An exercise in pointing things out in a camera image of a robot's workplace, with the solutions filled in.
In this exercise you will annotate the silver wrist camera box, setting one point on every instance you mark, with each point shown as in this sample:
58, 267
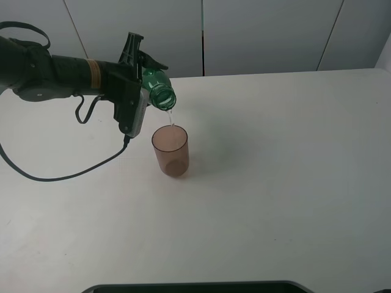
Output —
140, 114

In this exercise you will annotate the green transparent water bottle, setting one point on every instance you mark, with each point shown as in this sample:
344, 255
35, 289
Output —
161, 93

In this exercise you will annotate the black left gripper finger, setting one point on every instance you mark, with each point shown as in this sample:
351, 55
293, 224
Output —
146, 61
130, 52

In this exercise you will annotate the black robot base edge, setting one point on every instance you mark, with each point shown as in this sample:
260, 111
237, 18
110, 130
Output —
236, 286

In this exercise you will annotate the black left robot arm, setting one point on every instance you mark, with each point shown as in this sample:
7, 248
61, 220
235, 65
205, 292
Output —
35, 75

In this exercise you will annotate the pink translucent plastic cup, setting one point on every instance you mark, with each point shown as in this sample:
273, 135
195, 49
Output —
171, 148

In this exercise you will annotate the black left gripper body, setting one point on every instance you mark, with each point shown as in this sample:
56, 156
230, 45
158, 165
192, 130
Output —
123, 89

